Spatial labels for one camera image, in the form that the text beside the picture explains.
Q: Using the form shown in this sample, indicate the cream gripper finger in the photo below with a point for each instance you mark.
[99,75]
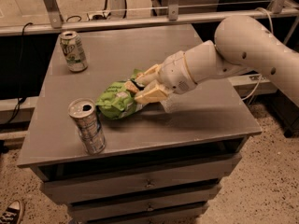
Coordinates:
[151,74]
[153,93]

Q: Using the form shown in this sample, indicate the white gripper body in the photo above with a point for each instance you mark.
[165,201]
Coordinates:
[174,73]

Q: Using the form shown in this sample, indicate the green rice chip bag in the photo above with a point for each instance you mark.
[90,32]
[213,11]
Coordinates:
[117,101]

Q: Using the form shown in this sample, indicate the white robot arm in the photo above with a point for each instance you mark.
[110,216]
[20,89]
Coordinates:
[240,44]

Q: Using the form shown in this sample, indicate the redbull can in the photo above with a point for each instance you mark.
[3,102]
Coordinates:
[83,112]

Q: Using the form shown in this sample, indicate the green 7up can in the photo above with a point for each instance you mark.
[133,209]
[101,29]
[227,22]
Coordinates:
[73,51]

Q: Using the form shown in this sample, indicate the grey drawer cabinet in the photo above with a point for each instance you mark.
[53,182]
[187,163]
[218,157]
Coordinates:
[160,164]

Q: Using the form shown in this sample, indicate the white power strip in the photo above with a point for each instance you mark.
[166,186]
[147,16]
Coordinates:
[98,16]

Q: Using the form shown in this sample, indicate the black white sneaker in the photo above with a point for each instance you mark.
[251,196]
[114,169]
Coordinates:
[13,214]

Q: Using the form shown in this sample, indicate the metal railing frame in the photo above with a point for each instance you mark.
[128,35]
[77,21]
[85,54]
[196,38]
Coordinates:
[34,17]

